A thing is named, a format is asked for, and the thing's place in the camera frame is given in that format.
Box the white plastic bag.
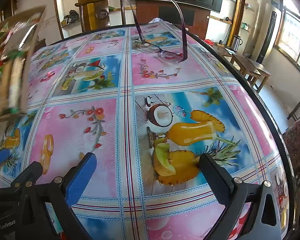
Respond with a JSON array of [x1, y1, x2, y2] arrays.
[[149, 17, 171, 25]]

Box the steel electric kettle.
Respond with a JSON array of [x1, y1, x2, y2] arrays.
[[231, 34, 242, 53]]

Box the purple framed eyeglasses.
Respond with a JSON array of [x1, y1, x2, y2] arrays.
[[122, 0, 188, 65]]

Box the black rimmed round table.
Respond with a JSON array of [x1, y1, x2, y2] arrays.
[[47, 21, 300, 240]]

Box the low wooden cabinet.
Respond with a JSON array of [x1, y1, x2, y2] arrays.
[[209, 41, 238, 58]]

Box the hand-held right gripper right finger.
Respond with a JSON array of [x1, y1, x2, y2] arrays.
[[198, 153, 283, 240]]

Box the fruit print tablecloth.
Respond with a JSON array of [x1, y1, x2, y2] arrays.
[[0, 21, 297, 240]]

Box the window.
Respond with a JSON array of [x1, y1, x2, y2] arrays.
[[277, 0, 300, 73]]

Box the dark wooden chair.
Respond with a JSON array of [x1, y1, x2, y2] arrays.
[[74, 0, 130, 33]]

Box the standing air conditioner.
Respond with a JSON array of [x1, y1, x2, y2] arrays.
[[256, 2, 279, 64]]

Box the wooden stool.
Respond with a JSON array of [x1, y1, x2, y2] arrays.
[[230, 53, 262, 84], [244, 60, 272, 92], [287, 98, 300, 128]]

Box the floral patterned cloth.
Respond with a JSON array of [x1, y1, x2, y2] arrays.
[[282, 118, 300, 161]]

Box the dark bag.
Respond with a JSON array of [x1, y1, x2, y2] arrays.
[[63, 9, 81, 27]]

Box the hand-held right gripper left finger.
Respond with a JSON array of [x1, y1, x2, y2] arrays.
[[36, 152, 97, 240]]

